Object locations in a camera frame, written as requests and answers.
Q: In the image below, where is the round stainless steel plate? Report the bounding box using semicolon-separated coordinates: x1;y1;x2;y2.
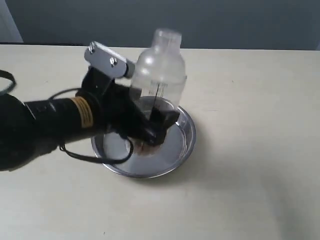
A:
91;106;197;179

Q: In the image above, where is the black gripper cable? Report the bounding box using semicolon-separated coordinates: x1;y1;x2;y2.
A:
0;69;135;165

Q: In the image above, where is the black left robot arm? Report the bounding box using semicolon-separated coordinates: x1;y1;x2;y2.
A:
0;67;179;171

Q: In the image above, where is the clear plastic shaker bottle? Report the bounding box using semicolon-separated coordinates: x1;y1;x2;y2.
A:
130;28;187;119

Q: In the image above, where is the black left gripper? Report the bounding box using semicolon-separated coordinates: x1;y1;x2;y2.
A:
81;67;180;146

